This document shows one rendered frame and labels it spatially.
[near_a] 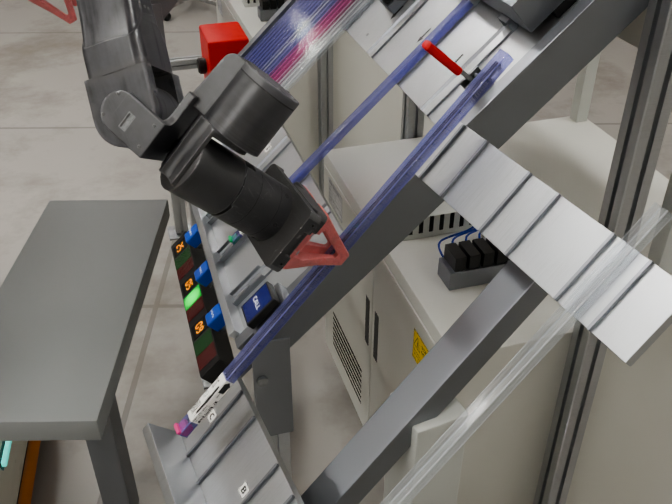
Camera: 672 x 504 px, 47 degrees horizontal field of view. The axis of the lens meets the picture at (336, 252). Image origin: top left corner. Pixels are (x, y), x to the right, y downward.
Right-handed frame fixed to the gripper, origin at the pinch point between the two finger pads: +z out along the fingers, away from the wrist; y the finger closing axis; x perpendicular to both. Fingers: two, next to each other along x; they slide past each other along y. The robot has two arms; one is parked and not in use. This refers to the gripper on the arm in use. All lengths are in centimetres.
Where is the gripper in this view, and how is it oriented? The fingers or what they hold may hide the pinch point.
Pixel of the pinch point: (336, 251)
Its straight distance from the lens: 76.5
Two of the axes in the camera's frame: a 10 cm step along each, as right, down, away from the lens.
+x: -6.3, 7.5, 1.9
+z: 6.6, 4.0, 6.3
